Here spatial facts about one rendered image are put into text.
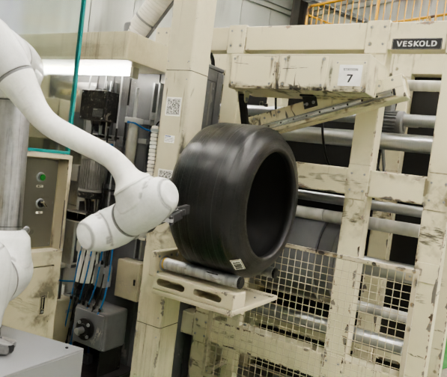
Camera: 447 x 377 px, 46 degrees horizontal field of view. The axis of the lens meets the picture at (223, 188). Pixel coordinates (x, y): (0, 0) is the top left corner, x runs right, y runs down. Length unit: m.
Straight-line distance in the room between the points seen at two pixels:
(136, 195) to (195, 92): 0.93
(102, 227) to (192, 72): 0.94
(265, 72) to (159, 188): 1.09
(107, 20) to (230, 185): 10.50
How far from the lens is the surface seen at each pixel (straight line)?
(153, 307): 2.19
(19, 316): 2.09
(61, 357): 1.49
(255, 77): 2.24
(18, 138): 1.61
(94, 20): 11.96
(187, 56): 2.12
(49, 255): 2.11
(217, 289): 1.89
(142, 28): 2.70
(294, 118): 2.27
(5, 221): 1.61
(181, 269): 1.98
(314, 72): 2.13
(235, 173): 1.74
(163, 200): 1.25
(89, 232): 1.35
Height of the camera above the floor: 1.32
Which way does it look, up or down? 3 degrees down
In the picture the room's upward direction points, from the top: 7 degrees clockwise
